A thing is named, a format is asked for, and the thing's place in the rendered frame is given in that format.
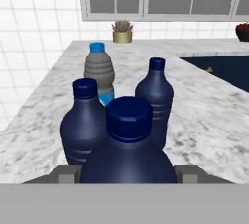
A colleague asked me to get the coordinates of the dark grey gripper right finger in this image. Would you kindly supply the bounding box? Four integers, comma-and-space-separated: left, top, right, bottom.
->
173, 164, 235, 185

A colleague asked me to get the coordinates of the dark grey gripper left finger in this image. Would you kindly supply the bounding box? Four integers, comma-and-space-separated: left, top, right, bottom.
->
22, 164, 83, 185

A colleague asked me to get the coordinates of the dark blue plastic bottle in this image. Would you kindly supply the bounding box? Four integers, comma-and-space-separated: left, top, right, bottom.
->
134, 56, 175, 151
79, 96, 179, 185
59, 77, 108, 166

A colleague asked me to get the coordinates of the grey bottle with blue cap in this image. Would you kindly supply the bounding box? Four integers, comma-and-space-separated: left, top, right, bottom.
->
83, 41, 116, 107

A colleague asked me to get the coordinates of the dark bowl with red fruit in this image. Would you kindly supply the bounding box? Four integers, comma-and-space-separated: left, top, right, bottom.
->
235, 21, 249, 43

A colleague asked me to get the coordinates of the potted succulent in yellow pot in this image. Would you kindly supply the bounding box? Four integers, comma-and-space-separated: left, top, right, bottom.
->
111, 19, 134, 44

